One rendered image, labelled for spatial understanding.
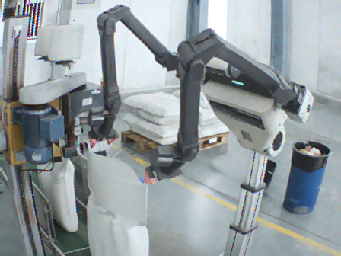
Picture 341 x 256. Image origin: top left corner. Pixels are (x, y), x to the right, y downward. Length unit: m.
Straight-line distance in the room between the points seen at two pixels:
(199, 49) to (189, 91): 0.15
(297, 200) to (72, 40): 2.70
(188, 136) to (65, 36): 0.67
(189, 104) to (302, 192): 2.54
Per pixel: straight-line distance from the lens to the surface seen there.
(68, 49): 1.56
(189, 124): 1.23
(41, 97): 1.52
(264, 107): 1.50
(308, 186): 3.55
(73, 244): 2.29
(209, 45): 1.02
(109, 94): 1.59
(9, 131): 1.74
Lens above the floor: 1.73
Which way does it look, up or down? 17 degrees down
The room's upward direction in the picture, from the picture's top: 4 degrees clockwise
